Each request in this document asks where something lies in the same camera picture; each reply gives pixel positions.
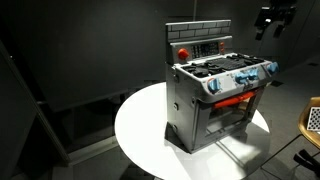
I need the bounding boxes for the grey toy stove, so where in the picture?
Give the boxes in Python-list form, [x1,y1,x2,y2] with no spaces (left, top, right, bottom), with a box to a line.
[164,19,281,155]

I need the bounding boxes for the black stove burner grate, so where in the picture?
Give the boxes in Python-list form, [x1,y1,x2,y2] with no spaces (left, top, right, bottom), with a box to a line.
[182,52,265,79]

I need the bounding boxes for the blue stove knob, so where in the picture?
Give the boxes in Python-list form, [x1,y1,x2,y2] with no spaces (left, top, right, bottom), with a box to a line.
[247,68,260,81]
[266,61,280,75]
[234,72,248,85]
[207,78,222,94]

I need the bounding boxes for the orange oven door handle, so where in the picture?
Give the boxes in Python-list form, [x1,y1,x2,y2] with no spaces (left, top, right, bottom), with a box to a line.
[213,90,258,111]

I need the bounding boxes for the black clamp handles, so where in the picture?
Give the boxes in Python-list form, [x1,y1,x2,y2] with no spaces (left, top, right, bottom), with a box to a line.
[292,148,320,176]

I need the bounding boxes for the dark partition frame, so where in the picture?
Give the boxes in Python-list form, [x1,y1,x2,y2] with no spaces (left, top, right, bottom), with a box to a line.
[0,39,73,168]

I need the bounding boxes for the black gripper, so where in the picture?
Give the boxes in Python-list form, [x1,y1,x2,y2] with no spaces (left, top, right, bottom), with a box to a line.
[254,4,298,41]

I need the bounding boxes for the white round table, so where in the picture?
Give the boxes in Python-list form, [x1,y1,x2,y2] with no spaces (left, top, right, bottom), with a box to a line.
[114,81,272,180]

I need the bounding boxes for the black white checkerboard card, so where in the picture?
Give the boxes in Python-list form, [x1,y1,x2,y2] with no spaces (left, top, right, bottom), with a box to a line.
[306,106,320,132]

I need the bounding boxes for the red round stove knob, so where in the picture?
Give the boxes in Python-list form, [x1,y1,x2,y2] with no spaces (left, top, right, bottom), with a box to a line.
[177,47,190,61]

